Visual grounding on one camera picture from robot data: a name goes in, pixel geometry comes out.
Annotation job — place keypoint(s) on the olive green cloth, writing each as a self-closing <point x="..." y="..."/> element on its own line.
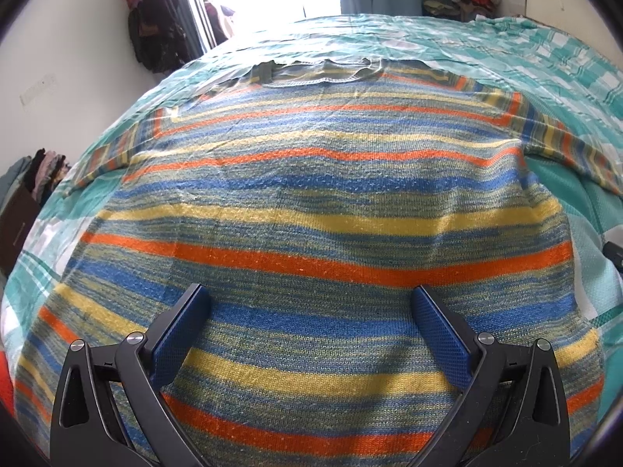
<point x="440" y="8"/>

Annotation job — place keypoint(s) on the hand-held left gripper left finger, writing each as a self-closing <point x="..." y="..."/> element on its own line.
<point x="175" y="340"/>

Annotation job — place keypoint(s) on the pile of folded clothes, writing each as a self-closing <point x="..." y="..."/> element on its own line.
<point x="48" y="170"/>

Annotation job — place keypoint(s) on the white headboard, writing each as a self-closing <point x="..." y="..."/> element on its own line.
<point x="559" y="5"/>

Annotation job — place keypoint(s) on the hanging dark clothes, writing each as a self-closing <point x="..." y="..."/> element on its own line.
<point x="151" y="19"/>

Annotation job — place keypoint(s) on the sliding glass door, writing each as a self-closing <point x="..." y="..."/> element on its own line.
<point x="199" y="5"/>

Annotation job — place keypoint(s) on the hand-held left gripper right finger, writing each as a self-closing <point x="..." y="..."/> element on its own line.
<point x="445" y="340"/>

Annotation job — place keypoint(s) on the brown wooden cabinet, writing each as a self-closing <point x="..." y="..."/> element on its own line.
<point x="19" y="224"/>

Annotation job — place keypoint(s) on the teal plaid bed blanket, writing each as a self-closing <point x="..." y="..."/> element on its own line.
<point x="559" y="58"/>

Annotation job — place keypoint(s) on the striped knit sweater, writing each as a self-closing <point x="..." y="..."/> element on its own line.
<point x="311" y="214"/>

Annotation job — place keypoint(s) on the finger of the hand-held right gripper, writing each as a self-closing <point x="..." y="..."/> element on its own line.
<point x="615" y="255"/>

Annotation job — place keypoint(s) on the grey-green draped cloth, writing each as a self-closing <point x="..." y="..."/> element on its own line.
<point x="12" y="175"/>

